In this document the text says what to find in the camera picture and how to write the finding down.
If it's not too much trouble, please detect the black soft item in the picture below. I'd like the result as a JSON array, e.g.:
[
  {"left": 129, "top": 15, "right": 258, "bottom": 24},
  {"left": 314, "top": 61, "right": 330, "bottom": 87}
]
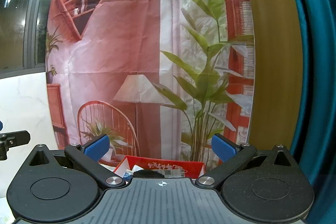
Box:
[{"left": 132, "top": 169, "right": 165, "bottom": 178}]

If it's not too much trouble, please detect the printed room backdrop cloth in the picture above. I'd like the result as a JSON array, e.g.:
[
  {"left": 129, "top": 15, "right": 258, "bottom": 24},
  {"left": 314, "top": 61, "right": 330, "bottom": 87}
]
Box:
[{"left": 46, "top": 0, "right": 255, "bottom": 169}]

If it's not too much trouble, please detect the green checked tablecloth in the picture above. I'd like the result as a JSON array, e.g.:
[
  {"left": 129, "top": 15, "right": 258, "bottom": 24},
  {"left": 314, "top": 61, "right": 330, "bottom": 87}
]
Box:
[{"left": 100, "top": 163, "right": 125, "bottom": 176}]

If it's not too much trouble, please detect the blue white package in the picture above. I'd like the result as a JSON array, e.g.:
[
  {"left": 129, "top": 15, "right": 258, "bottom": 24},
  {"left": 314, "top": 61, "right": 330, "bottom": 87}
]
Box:
[{"left": 123, "top": 169, "right": 134, "bottom": 183}]

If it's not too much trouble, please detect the red strawberry cardboard box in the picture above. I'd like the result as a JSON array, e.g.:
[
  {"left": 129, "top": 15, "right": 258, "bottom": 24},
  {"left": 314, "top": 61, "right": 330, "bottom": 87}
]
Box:
[{"left": 111, "top": 155, "right": 205, "bottom": 180}]

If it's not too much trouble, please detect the dark window frame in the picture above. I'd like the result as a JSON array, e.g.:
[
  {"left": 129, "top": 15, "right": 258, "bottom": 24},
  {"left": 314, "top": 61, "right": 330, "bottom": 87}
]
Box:
[{"left": 1, "top": 0, "right": 51, "bottom": 79}]

